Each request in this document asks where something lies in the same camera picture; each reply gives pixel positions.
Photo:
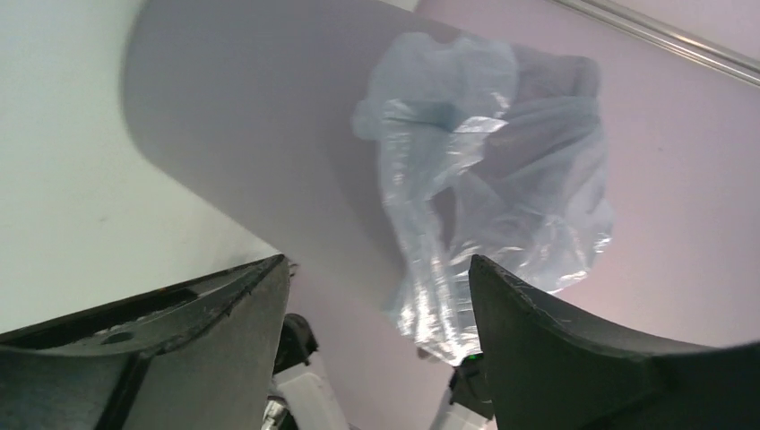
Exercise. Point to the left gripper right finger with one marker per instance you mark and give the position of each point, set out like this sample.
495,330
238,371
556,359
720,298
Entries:
552,365

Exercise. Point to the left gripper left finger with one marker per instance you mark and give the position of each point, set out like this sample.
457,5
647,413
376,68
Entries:
195,355

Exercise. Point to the light blue plastic trash bag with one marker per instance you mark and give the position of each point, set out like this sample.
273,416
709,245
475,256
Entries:
484,148

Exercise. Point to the grey round trash bin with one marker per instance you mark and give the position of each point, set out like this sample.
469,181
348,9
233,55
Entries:
248,105

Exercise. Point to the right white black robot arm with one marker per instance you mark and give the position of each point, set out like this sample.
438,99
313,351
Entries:
466,404

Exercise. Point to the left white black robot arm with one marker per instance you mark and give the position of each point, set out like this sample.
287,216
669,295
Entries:
303,380

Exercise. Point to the right aluminium corner profile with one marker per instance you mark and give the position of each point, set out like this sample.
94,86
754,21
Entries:
669,37

